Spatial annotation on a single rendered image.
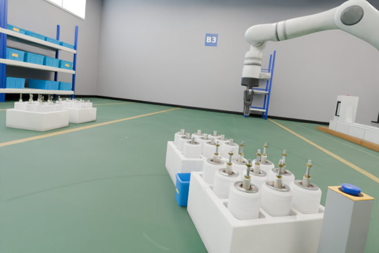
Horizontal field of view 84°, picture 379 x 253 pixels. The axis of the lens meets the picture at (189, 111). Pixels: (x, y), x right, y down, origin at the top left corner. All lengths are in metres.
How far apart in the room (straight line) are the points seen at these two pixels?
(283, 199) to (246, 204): 0.13
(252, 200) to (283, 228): 0.12
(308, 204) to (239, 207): 0.25
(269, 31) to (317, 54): 6.62
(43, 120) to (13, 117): 0.31
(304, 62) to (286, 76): 0.63
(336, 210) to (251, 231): 0.22
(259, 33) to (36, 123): 2.20
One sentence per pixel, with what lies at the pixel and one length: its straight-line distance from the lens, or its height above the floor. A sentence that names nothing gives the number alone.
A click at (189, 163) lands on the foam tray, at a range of 1.13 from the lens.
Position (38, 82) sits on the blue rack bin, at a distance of 5.91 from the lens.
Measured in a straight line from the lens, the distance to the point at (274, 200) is 0.76.
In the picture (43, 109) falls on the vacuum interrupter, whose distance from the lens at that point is 2.55.
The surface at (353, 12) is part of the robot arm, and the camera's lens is 0.84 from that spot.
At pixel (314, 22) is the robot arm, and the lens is 0.91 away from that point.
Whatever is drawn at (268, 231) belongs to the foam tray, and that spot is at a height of 0.16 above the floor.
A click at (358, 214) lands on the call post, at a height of 0.27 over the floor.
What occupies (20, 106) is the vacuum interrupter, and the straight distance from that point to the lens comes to 2.70.
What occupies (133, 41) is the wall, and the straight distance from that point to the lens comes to 7.94.
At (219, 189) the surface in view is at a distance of 0.79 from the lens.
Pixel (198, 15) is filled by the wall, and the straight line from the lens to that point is 7.52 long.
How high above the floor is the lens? 0.52
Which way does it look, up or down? 5 degrees down
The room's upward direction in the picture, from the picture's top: 6 degrees clockwise
